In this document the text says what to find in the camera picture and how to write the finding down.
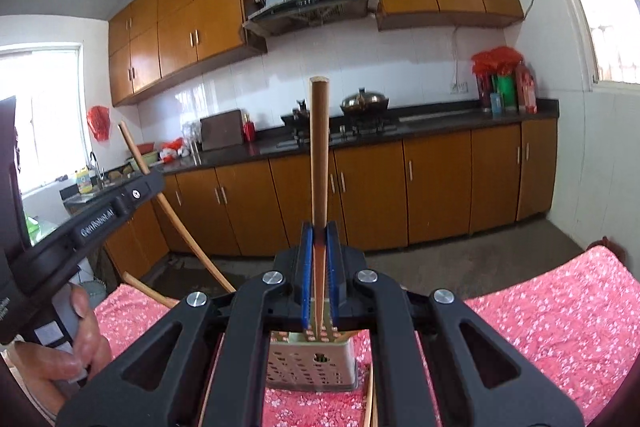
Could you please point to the black wok with lid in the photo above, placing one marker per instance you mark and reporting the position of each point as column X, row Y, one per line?
column 299, row 112

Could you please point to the hanging red plastic bag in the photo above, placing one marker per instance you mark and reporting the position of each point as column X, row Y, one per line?
column 98, row 122

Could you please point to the dark wooden cutting board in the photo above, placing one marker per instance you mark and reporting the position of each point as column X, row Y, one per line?
column 222, row 131

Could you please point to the pink floral tablecloth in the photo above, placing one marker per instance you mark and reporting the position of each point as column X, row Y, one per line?
column 550, row 307

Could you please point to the wooden base cabinet unit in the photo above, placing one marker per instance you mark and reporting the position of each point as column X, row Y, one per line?
column 440, row 187

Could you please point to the window beside sink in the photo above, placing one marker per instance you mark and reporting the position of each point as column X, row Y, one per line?
column 45, row 117

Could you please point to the red bag over bottles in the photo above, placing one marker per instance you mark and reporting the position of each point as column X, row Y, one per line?
column 497, row 59

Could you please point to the steel wok with lid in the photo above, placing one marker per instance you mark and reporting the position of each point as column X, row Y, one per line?
column 364, row 102

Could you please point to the wooden wall cabinet unit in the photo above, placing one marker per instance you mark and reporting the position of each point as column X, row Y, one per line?
column 210, row 27

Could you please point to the yellow detergent bottle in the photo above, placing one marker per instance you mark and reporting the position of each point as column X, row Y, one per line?
column 84, row 181

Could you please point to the red oil bottle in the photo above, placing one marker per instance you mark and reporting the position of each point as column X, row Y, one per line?
column 526, row 89

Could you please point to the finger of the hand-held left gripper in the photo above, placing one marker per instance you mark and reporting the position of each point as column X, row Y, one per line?
column 142, row 194

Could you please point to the white wall socket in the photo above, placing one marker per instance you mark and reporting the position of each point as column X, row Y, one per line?
column 459, row 87

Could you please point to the red and white plastic bag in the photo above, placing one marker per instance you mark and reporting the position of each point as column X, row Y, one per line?
column 174, row 149

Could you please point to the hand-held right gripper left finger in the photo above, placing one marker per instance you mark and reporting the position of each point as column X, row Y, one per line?
column 307, row 277

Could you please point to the small blue bottle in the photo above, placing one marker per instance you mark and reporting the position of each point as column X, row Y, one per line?
column 496, row 104

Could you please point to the red basin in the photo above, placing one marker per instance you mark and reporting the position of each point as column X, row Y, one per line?
column 147, row 147

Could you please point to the green basin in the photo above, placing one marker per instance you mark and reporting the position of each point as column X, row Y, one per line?
column 150, row 159

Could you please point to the sink faucet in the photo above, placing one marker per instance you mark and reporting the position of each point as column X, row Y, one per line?
column 96, row 169

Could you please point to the gas stove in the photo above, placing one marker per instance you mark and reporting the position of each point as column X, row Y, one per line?
column 360, row 132

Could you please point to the black kitchen countertop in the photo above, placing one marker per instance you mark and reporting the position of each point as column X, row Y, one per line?
column 235, row 152

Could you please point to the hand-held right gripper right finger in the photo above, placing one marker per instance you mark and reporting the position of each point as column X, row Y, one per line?
column 332, row 277

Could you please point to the green bottle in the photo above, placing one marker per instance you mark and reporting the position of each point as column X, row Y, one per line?
column 506, row 94

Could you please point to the wooden chopstick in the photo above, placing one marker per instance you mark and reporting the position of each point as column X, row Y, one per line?
column 200, row 252
column 319, row 147
column 206, row 402
column 369, row 402
column 150, row 292

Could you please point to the dark red bottle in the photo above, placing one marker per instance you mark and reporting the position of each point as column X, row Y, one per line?
column 484, row 94

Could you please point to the person's left hand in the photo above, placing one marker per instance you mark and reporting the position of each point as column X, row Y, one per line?
column 87, row 332

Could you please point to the small red bottle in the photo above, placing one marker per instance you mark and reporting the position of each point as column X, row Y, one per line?
column 249, row 129

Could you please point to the perforated metal chopstick holder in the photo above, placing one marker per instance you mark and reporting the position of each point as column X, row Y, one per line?
column 300, row 367

